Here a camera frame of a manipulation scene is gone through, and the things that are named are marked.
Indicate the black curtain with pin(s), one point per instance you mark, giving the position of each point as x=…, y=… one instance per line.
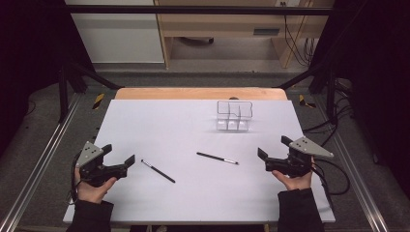
x=29, y=64
x=377, y=80

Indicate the yellow black tape strip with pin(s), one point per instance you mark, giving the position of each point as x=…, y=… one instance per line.
x=98, y=101
x=303, y=100

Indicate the white cabinet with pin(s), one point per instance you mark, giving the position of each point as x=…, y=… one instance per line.
x=119, y=35

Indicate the clear acrylic brush organizer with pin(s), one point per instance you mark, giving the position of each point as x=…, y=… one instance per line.
x=232, y=125

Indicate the light wooden desk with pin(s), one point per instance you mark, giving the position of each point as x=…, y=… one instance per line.
x=219, y=22

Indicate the person's left hand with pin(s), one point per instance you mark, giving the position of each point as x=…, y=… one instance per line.
x=92, y=192

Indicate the black metal stand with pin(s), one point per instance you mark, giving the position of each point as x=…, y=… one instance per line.
x=330, y=93
x=63, y=93

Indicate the thin black flat-tip makeup brush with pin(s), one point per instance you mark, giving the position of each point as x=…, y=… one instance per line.
x=158, y=171

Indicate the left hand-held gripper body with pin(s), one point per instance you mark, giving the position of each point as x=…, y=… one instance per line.
x=88, y=154

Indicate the black metal frame bar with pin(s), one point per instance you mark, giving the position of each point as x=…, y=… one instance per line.
x=193, y=10

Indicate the grey label plate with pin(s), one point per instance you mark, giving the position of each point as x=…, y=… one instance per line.
x=266, y=32

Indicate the person's right hand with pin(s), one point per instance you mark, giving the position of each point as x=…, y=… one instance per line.
x=296, y=183

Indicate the black white-tip makeup brush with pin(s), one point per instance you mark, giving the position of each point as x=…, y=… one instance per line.
x=216, y=158

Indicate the wooden table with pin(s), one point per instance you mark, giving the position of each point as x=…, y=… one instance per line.
x=193, y=93

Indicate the aluminium floor rail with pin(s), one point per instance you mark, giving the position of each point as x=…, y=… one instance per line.
x=354, y=170
x=38, y=164

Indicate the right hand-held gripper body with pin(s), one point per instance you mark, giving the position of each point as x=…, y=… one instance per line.
x=309, y=148

